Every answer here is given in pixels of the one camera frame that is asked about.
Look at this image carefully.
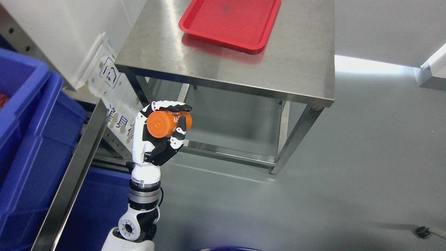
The steel shelf front rail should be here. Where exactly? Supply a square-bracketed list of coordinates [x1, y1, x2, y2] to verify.
[31, 100, 107, 251]

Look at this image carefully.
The red plastic tray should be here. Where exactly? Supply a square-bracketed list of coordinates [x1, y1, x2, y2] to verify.
[178, 0, 282, 55]

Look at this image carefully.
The white sign board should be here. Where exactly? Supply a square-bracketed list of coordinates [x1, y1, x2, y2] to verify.
[74, 33, 143, 161]

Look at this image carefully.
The orange cylindrical capacitor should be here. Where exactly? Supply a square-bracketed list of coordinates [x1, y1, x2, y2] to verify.
[146, 110, 193, 138]

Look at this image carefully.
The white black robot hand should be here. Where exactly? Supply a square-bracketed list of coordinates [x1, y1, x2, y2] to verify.
[132, 100, 192, 188]

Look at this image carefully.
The stainless steel table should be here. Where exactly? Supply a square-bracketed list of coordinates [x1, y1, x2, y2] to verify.
[115, 0, 336, 175]

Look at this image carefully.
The blue bin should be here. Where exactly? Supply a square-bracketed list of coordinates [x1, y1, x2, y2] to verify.
[56, 167, 130, 251]
[0, 49, 87, 251]

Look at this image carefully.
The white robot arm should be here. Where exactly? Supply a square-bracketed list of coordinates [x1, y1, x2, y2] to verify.
[101, 181, 162, 251]

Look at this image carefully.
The lower blue bin far left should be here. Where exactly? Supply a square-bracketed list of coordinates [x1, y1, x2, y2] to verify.
[56, 167, 130, 251]

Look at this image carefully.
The blue bin top left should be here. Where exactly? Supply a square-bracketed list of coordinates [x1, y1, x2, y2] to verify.
[0, 49, 87, 251]

